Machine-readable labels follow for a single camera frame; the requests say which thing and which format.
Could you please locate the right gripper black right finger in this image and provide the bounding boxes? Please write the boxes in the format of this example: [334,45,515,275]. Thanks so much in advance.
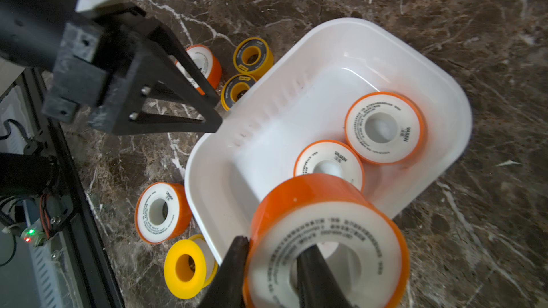
[297,245,351,308]

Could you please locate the yellow black label tape roll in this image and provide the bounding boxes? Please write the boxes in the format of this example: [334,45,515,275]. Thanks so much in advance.
[233,37,274,81]
[221,74,257,111]

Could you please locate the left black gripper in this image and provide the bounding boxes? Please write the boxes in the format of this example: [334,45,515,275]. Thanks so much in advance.
[42,3,223,135]

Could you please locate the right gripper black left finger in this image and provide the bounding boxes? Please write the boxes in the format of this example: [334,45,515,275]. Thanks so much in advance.
[198,236,250,308]

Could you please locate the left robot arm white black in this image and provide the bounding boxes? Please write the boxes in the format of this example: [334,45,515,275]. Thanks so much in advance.
[1,0,223,135]

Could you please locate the orange white tape roll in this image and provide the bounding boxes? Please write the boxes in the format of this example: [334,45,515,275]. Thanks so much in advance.
[293,140,365,192]
[344,91,427,165]
[243,174,410,307]
[186,45,222,89]
[134,182,192,245]

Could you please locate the white plastic storage box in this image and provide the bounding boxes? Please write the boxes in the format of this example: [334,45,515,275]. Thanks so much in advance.
[185,18,472,261]

